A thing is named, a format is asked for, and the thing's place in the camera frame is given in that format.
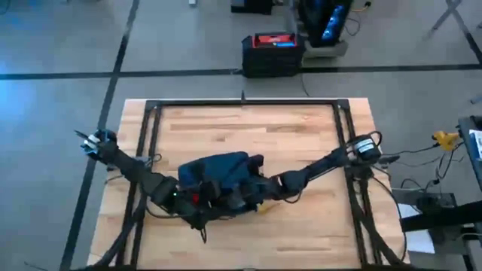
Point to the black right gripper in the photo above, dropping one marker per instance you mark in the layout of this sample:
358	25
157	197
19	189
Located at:
260	190

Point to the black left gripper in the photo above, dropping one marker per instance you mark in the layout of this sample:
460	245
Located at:
188	207

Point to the dark navy backpack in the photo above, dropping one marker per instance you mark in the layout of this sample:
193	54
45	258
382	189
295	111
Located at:
218	171

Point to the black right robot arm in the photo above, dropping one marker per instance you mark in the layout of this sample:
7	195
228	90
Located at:
331	165

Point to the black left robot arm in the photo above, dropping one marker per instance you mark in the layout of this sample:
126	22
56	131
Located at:
128	167

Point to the black red equipment box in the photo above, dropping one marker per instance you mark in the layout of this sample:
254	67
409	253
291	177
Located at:
271	62

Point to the black computer tower blue lights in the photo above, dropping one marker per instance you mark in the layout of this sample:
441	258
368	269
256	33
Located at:
320	22

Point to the black floor box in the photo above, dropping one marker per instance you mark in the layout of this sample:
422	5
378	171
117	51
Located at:
251	5

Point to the grey flat box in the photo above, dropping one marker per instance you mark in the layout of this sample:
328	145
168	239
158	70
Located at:
414	195

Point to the white paper sheet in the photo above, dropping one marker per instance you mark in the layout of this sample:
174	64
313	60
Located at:
421	241

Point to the yellow power plug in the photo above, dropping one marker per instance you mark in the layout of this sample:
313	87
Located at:
446	140

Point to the black stand beam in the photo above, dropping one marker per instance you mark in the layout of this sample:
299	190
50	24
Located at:
444	216

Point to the black side table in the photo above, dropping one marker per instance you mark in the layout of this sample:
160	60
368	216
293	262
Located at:
465	150

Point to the blue white box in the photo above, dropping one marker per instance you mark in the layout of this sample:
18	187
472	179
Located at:
476	145

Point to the black metal rig frame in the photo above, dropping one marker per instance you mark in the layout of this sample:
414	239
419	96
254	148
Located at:
180	102

